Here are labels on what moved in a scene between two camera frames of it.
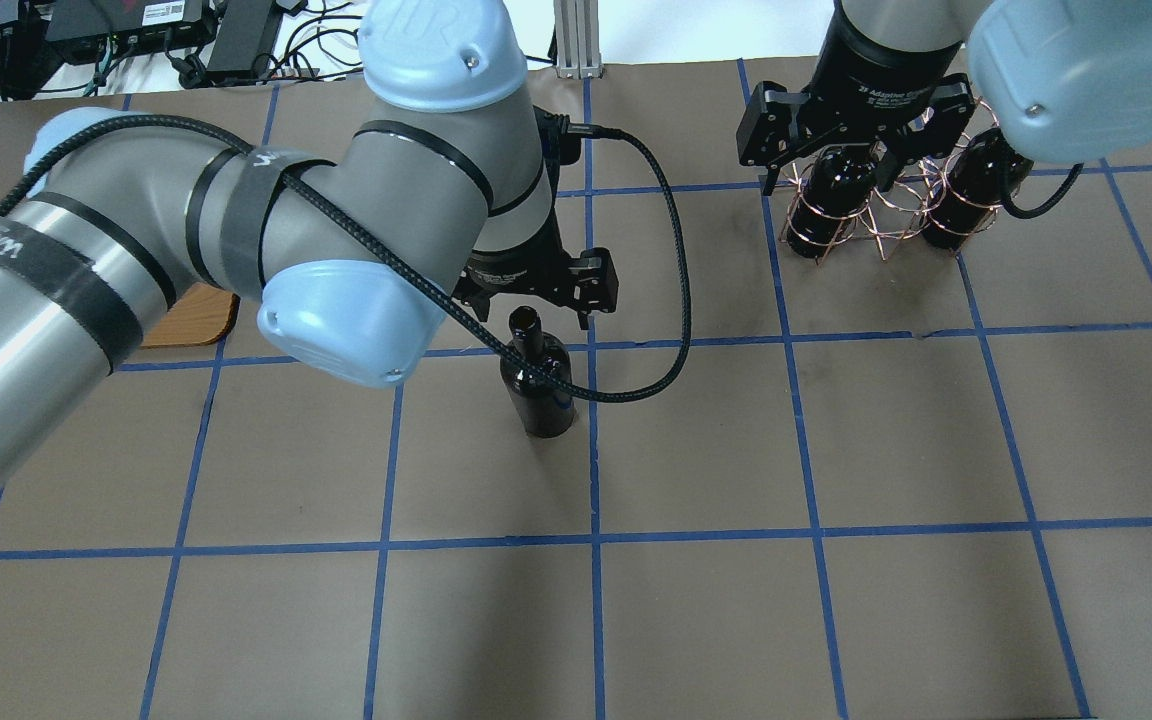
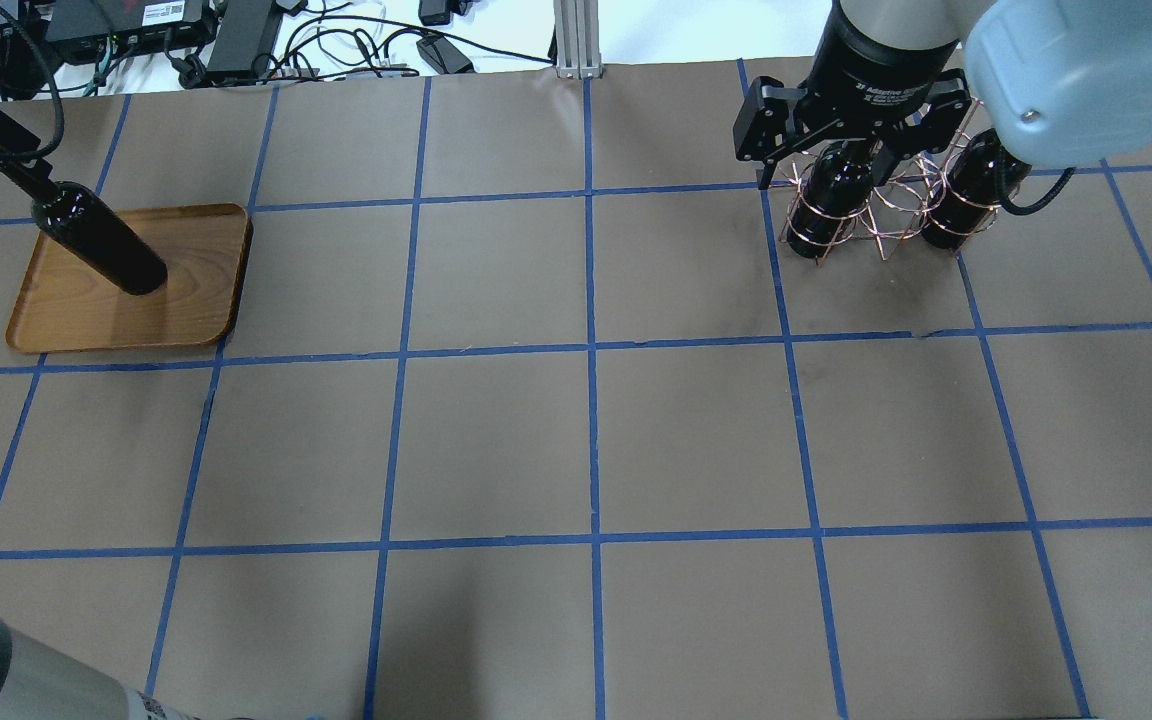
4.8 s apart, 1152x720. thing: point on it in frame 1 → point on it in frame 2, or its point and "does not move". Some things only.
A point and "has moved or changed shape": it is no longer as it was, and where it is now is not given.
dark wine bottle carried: (544, 402) has moved or changed shape
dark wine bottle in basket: (839, 186) does not move
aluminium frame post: (577, 39) does not move
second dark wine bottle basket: (983, 175) does not move
